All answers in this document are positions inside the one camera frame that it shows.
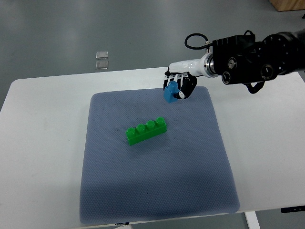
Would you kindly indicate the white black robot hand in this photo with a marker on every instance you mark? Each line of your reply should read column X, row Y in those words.
column 185, row 73

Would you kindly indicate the blue toy block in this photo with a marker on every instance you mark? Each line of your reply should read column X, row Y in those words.
column 170, row 91

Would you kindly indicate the green four-stud toy block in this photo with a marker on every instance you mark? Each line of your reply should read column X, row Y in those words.
column 146, row 131

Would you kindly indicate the upper metal floor plate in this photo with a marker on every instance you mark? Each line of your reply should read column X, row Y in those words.
column 101, row 55

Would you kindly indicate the blue-grey fabric mat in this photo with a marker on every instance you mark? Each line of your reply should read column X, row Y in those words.
column 182, row 172

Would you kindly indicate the wooden box corner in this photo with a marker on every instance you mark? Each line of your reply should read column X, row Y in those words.
column 288, row 5

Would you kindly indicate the white table leg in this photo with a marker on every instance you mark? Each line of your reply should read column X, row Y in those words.
column 252, row 220

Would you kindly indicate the black desk control panel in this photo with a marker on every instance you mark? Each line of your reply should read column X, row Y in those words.
column 293, row 209

